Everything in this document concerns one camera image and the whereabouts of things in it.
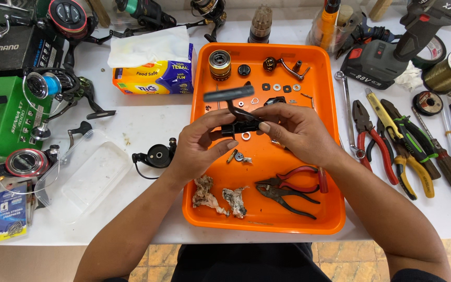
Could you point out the person's left hand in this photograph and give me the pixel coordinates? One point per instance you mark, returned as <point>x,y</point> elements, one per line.
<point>192,149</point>

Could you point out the person's right hand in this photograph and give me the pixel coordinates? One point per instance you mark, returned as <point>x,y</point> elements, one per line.
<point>303,137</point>

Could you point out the small metal pin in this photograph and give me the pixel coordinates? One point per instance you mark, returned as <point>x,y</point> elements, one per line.
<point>309,98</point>

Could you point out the black reel rotor part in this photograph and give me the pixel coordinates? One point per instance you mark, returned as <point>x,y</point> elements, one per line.
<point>274,100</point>

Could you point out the large dirty tissue scrap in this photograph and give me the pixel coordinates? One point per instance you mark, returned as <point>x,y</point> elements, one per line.
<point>206,194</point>

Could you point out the small grey gear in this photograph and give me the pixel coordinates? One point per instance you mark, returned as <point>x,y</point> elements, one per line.
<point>239,156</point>

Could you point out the black washer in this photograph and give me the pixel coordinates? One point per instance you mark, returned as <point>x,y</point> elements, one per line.
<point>287,88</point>
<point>266,87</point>

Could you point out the thin metal shaft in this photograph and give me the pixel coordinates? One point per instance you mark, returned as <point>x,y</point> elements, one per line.
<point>217,102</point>

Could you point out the orange plastic tray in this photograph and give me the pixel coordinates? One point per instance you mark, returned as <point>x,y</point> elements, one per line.
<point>264,188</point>

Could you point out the small dirty tissue scrap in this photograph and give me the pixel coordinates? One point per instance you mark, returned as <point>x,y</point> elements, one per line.
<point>235,201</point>

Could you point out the small grey metal sleeve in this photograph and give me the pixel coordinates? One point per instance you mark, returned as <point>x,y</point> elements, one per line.
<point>297,65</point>

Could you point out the silver crank with bronze knob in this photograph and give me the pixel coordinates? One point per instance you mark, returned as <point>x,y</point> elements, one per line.
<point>284,66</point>

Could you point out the gold and black reel spool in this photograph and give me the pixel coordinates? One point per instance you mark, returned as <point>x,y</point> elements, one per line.
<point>220,64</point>

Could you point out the black round drag knob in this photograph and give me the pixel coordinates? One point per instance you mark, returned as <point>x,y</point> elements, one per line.
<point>244,69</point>

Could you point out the yellow and blue tissue pack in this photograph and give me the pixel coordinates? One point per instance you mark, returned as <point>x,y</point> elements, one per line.
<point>151,66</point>

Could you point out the green and black pliers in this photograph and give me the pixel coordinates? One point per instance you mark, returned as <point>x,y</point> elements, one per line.
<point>413,137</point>

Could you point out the clear cup with tools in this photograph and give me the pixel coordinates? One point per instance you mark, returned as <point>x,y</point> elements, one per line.
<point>329,29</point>

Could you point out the clear plastic container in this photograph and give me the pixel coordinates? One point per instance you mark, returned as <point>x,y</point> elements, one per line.
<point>84,176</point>

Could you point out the yellow and black pliers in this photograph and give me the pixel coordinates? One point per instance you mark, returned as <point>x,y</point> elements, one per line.
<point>419,172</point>

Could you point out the crumpled white tissue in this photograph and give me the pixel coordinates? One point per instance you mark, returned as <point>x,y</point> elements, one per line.
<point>409,76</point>

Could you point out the person's black clothing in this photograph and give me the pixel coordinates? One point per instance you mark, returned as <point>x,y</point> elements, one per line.
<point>245,264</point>

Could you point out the small black line spool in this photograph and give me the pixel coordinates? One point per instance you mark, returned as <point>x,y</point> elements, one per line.
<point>427,103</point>

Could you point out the black and silver fishing reel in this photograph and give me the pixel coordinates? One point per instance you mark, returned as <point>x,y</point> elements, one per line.
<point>210,13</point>

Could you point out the black reel with green line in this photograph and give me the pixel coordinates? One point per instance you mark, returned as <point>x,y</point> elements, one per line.
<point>147,13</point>

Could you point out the fishing reel with blue line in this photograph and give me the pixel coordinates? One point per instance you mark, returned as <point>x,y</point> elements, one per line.
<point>59,88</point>

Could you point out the clear plastic tube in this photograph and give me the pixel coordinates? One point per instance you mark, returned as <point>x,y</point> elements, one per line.
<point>450,133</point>

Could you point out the brown wooden brush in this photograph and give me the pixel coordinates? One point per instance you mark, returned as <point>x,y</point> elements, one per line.
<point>448,164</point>

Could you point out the wooden block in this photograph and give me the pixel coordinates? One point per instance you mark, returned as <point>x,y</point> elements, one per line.
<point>380,8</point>

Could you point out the black tape roll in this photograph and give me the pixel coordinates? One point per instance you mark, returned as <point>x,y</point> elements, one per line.
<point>431,53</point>

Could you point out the spool of gold line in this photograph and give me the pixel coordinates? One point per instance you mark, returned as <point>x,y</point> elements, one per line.
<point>446,72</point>

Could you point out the black and red fishing reel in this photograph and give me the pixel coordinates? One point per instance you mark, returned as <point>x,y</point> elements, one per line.
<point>26,162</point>

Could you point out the black reel with red rim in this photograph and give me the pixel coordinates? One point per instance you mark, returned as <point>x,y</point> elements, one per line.
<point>67,17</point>

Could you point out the green cardboard reel box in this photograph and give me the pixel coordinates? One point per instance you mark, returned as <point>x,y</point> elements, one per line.
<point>2,121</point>

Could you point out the heap of fishing hook packets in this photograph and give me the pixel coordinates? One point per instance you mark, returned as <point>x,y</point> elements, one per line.
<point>2,213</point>

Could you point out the black cardboard reel box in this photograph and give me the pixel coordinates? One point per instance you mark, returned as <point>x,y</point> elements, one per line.
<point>14,51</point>

